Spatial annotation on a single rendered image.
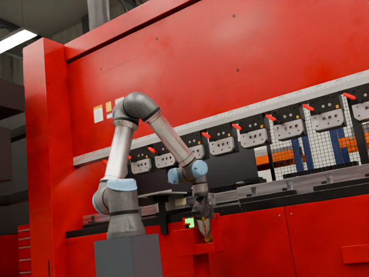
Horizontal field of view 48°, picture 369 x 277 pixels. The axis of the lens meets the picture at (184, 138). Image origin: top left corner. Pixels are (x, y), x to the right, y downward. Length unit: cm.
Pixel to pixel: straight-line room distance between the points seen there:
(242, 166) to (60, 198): 128
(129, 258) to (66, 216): 152
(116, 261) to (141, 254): 9
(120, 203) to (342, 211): 98
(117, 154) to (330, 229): 101
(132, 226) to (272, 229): 78
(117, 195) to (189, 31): 136
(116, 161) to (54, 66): 161
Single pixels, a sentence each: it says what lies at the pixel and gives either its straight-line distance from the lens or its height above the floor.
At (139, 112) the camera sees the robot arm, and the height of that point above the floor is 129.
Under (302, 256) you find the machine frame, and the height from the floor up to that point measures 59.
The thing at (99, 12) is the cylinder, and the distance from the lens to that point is 338.
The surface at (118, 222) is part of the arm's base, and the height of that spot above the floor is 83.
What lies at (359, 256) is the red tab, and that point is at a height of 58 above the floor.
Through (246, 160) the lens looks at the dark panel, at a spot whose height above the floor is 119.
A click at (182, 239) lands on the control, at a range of 201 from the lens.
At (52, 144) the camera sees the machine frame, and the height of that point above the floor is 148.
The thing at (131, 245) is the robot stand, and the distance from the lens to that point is 154.
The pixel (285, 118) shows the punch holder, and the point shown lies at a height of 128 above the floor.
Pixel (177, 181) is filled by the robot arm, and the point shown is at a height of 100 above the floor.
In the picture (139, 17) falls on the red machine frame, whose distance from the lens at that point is 293.
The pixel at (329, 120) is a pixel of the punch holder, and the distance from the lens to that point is 214.
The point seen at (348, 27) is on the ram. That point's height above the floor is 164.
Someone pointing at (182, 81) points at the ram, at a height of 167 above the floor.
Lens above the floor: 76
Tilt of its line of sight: 13 degrees up
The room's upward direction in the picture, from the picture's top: 7 degrees counter-clockwise
